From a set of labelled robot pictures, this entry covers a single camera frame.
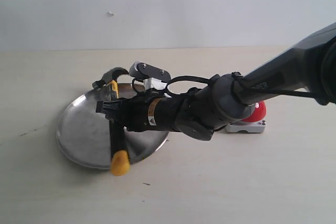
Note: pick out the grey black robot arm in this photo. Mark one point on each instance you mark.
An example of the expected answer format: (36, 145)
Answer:
(307, 69)

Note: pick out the red dome push button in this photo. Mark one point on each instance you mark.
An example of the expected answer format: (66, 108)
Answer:
(254, 124)

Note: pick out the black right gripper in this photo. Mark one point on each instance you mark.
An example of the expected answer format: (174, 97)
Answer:
(192, 113)

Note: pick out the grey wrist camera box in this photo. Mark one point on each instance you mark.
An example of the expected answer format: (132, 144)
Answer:
(152, 77)

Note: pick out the black yellow claw hammer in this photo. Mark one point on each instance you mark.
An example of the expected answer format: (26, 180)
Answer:
(120, 163)

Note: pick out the round stainless steel plate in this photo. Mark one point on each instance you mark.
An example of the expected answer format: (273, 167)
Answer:
(83, 135)

